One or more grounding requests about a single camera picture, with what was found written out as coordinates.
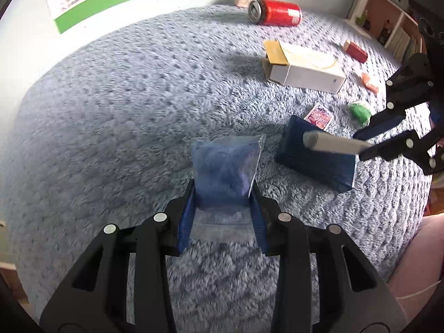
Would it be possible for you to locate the small red box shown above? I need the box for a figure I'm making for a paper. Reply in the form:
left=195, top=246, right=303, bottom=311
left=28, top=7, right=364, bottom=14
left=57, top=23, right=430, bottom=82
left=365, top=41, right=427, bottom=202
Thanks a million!
left=343, top=40, right=369, bottom=64

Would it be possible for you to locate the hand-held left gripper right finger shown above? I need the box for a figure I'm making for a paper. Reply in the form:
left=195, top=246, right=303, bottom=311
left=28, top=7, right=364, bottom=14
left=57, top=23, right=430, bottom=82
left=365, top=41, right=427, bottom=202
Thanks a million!
left=250, top=184, right=407, bottom=333

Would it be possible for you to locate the person's pink-clad leg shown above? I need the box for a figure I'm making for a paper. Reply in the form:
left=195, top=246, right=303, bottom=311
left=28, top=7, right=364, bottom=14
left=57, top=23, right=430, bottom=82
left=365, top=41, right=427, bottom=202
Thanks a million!
left=387, top=215, right=444, bottom=306

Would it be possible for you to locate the pink patterned card packet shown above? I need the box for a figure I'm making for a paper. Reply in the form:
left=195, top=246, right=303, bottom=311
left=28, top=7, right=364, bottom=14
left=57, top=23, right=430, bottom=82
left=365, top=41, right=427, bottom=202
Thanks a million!
left=304, top=103, right=334, bottom=130

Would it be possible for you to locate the clear plastic zip bag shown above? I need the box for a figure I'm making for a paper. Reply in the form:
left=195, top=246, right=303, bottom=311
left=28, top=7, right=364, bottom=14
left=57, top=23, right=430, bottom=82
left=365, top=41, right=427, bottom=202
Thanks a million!
left=191, top=135, right=267, bottom=243

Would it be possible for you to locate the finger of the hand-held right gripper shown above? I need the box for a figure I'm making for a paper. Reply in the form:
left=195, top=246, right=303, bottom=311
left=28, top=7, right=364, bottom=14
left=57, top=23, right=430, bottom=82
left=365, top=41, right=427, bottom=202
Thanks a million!
left=359, top=130, right=444, bottom=176
left=353, top=53, right=436, bottom=141

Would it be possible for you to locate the blue fleece blanket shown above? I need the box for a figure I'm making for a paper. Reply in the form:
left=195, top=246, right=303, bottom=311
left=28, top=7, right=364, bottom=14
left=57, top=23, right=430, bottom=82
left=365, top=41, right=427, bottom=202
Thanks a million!
left=3, top=4, right=434, bottom=333

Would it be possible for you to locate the red soda can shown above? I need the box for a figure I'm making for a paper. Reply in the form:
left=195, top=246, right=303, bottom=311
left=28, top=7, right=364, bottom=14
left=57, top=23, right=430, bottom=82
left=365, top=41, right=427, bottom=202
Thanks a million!
left=248, top=0, right=303, bottom=26

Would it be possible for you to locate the grey cylindrical tube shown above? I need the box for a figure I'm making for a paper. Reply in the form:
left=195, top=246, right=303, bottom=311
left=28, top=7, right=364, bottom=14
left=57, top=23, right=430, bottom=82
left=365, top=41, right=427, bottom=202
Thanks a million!
left=303, top=131, right=372, bottom=155

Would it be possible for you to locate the dark blue foil packet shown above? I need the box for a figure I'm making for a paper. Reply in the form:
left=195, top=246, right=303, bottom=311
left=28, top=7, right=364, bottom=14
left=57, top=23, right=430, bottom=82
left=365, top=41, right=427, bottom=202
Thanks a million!
left=275, top=115, right=359, bottom=193

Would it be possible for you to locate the green crumpled wrapper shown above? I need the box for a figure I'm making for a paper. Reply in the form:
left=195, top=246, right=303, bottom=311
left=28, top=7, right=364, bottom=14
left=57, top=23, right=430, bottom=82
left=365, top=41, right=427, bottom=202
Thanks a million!
left=349, top=100, right=372, bottom=125

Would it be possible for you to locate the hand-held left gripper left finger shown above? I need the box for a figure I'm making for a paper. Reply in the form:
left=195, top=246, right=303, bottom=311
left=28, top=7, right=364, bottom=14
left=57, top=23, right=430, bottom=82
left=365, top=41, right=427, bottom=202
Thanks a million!
left=39, top=178, right=195, bottom=333

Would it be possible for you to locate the orange foil wrapper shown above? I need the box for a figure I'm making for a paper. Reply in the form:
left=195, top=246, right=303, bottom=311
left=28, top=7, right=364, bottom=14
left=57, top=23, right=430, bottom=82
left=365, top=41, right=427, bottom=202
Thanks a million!
left=361, top=72, right=379, bottom=94

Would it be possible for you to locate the white open cardboard box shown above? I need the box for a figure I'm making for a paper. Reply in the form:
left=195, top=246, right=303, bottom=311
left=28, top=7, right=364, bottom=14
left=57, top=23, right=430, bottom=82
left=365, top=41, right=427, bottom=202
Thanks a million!
left=262, top=40, right=347, bottom=94

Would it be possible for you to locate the wooden bookshelf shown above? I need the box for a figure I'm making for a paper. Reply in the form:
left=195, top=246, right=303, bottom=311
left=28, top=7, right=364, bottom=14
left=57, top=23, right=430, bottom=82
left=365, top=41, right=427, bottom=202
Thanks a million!
left=347, top=0, right=429, bottom=63

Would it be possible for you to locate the row of books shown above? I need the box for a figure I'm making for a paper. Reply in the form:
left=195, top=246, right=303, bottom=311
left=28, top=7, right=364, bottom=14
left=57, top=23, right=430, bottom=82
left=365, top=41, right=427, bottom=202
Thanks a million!
left=385, top=24, right=425, bottom=61

